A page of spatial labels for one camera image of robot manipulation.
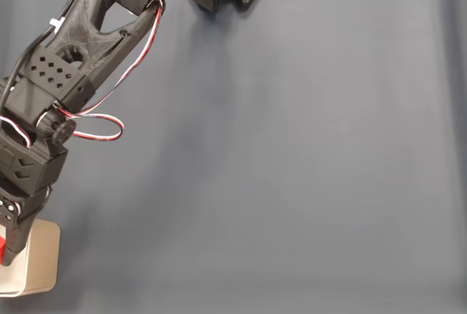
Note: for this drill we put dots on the beige box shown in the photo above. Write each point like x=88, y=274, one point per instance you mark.
x=44, y=255

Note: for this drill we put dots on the red cube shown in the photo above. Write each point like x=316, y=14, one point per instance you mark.
x=2, y=248

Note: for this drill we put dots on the dark grey table mat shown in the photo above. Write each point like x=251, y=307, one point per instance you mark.
x=292, y=146

